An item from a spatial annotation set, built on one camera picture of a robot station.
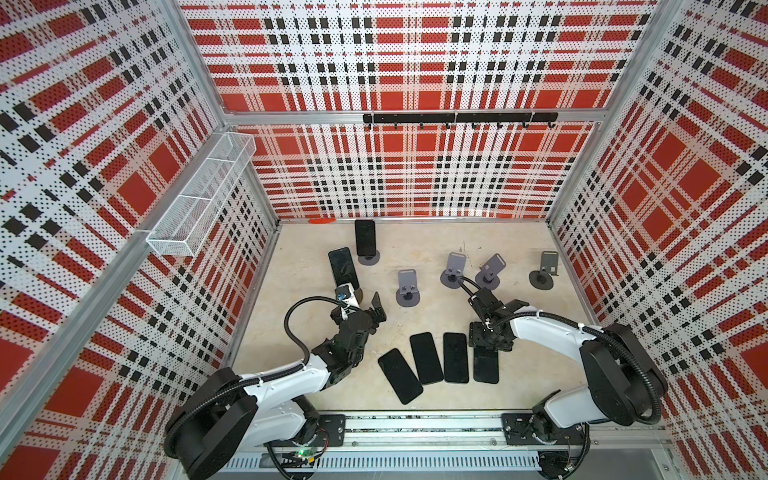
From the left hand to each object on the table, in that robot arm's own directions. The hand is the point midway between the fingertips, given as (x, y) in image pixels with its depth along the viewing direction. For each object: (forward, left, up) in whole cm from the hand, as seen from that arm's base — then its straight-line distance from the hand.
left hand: (365, 301), depth 85 cm
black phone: (-15, -34, -12) cm, 39 cm away
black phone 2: (+11, +7, +2) cm, 13 cm away
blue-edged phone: (-12, -18, -12) cm, 25 cm away
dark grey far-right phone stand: (+14, -60, -10) cm, 62 cm away
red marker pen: (+48, +24, -14) cm, 56 cm away
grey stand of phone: (+15, -29, -6) cm, 33 cm away
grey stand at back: (+25, +1, -12) cm, 28 cm away
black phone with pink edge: (-13, -26, -9) cm, 30 cm away
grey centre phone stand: (+8, -13, -10) cm, 18 cm away
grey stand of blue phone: (+13, -40, -7) cm, 42 cm away
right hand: (-9, -35, -11) cm, 38 cm away
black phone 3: (+24, +1, +1) cm, 24 cm away
